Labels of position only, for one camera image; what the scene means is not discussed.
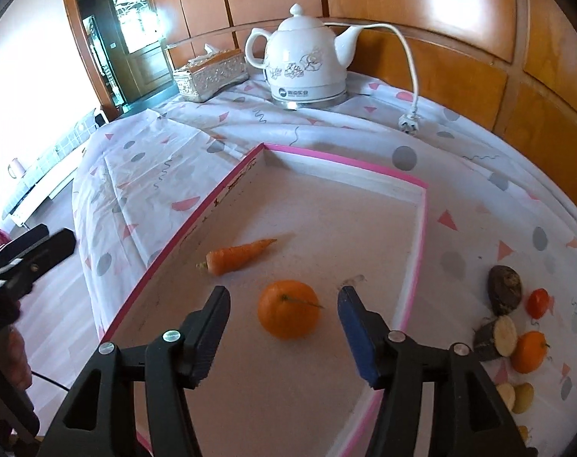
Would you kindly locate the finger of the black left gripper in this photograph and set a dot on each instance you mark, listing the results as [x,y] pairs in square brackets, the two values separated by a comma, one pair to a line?
[26,259]

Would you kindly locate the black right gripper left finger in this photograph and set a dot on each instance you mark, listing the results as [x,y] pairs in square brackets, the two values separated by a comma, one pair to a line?
[131,402]

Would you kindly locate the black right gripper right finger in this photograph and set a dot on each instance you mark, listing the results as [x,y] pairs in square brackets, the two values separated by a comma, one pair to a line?
[469,417]

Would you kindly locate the large orange with stem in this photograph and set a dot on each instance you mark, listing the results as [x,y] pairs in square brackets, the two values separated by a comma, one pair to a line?
[289,310]

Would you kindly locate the person left hand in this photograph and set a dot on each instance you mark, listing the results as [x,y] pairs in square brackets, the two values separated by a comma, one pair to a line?
[14,360]

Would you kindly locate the cut dark root piece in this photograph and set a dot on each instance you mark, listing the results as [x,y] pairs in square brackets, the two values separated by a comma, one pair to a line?
[495,339]
[508,394]

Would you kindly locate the small yellow-green fruit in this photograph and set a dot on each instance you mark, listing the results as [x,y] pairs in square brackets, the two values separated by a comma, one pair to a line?
[524,433]
[524,397]

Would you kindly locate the orange tangerine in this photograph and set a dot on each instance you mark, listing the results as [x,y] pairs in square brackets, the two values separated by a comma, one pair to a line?
[530,353]

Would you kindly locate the orange carrot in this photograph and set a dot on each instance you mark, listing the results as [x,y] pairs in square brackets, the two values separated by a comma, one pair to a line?
[232,258]

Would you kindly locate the small red tomato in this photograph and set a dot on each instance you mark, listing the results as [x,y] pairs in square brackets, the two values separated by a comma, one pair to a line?
[537,303]

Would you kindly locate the dark purple root whole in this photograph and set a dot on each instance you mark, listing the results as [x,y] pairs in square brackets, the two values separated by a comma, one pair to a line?
[504,288]

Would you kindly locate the patterned white tablecloth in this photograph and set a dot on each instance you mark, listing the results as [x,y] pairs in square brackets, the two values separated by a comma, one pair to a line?
[142,176]

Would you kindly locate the pink shallow tray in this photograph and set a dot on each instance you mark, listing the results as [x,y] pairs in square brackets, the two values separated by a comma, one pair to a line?
[337,222]

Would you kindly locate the ornate white tissue box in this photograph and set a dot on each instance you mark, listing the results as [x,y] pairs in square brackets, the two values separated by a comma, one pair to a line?
[205,75]

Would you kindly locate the wooden door with glass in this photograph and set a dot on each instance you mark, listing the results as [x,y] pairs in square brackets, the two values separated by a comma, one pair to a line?
[122,48]

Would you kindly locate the white ceramic electric kettle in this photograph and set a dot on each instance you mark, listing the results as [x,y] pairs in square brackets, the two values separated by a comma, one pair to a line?
[304,61]

